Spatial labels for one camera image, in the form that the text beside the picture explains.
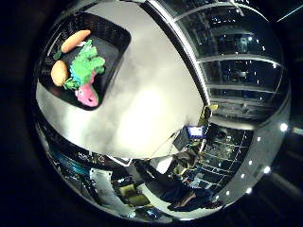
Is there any yellow box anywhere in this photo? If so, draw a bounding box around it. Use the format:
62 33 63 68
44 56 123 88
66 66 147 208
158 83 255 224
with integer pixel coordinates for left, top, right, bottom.
118 183 151 207

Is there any teal blue cable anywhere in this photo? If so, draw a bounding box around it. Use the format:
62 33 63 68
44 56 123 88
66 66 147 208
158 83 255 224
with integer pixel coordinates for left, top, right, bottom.
50 149 91 176

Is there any orange plush carrot toy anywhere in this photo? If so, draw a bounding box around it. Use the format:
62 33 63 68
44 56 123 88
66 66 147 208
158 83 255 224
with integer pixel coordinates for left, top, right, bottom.
52 29 92 61

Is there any person in dark clothes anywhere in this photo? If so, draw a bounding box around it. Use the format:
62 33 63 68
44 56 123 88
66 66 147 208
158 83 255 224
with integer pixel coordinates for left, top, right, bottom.
135 149 222 212

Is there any green plush toy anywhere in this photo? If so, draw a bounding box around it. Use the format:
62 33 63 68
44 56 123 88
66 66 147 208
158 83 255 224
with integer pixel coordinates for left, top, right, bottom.
63 39 107 91

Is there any black plastic crate container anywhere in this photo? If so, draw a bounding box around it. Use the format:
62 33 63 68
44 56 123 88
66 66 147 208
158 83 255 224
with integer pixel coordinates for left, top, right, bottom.
37 12 133 112

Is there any dark laptop screen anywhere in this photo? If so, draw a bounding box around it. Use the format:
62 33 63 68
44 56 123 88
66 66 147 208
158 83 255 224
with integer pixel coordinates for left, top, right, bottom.
172 127 191 151

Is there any pink plush toy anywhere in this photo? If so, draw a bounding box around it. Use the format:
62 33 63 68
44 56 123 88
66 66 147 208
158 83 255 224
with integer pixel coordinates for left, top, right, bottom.
75 73 100 108

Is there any small orange plush vegetable toy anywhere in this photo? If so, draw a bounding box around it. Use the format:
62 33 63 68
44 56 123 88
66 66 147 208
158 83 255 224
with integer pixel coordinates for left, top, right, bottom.
50 60 70 88

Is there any blue lit monitor screen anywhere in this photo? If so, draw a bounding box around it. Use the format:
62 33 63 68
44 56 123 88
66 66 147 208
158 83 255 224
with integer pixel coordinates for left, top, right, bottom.
187 125 206 138

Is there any white metal bracket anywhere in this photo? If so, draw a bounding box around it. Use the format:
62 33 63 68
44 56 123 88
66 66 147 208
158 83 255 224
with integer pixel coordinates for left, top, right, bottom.
88 167 135 218

